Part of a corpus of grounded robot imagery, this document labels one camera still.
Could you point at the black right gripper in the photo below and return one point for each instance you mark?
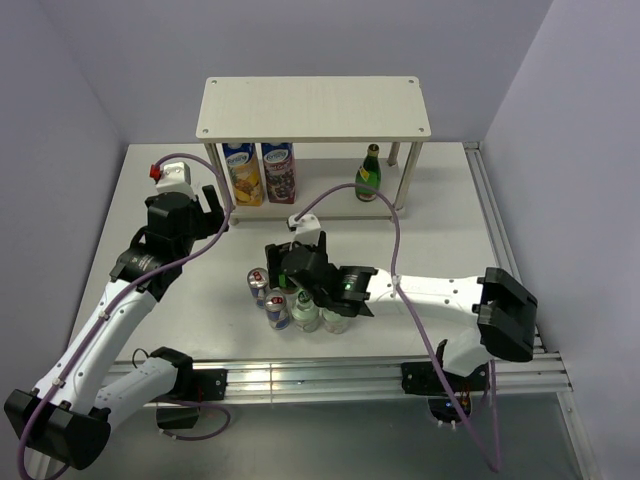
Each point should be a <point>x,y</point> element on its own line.
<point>274,252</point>

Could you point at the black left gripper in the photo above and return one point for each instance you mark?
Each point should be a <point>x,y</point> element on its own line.
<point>210,222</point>

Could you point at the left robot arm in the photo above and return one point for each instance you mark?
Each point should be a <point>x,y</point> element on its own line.
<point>69,414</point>

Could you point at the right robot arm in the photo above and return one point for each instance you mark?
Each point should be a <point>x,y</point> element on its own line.
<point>492,315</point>

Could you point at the white two-tier shelf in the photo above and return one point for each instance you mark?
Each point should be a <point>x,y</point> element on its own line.
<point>329,120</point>

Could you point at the pineapple juice carton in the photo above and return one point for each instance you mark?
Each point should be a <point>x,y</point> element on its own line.
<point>244,172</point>

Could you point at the silver blue energy can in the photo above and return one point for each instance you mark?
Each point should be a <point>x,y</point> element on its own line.
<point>258,283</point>
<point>276,308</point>

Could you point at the clear bottle green cap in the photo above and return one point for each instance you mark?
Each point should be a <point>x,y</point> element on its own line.
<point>333,322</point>
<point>305,312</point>

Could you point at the red grape juice carton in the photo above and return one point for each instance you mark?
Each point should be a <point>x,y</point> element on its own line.
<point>280,174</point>

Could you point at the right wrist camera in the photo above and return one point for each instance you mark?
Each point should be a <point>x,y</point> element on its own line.
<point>306,230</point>

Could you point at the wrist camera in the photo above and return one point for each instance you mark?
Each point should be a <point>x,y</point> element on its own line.
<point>306,230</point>
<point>172,178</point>

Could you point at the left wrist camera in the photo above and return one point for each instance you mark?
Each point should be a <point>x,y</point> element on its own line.
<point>172,178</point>

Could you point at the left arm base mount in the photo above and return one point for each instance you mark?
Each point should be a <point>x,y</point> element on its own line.
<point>206,385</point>

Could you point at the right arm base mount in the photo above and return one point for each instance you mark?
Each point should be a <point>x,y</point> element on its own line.
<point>420,378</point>

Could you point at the aluminium rail frame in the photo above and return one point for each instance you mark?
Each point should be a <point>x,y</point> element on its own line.
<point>582,450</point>

